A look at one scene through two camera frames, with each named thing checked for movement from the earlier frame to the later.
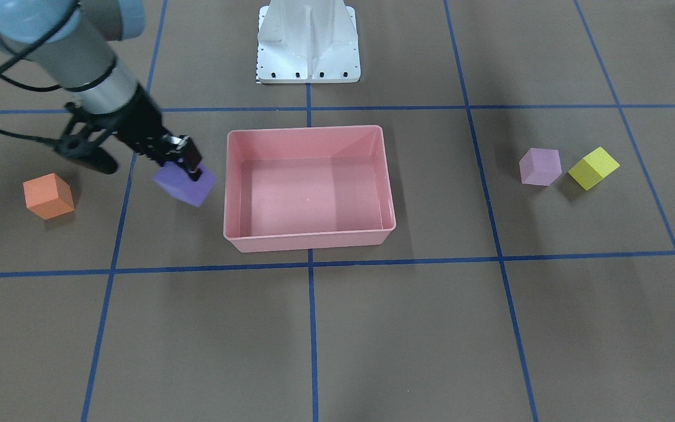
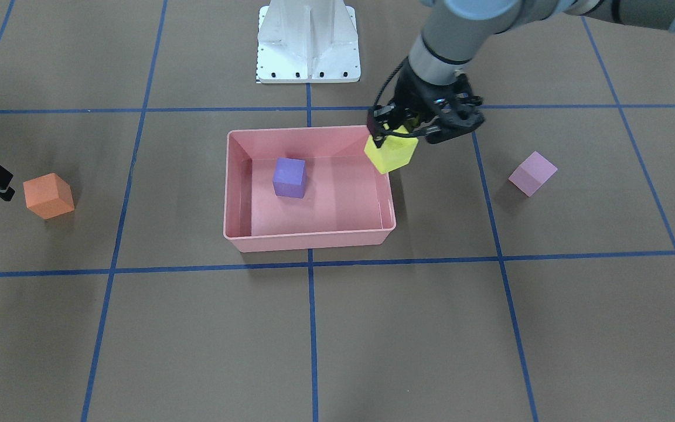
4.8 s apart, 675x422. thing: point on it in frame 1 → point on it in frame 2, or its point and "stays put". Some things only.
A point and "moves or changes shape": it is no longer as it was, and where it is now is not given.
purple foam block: (176, 180) → (288, 178)
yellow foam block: (593, 167) → (395, 152)
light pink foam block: (540, 166) moves or changes shape
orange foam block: (48, 196) stays put
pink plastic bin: (306, 187) stays put
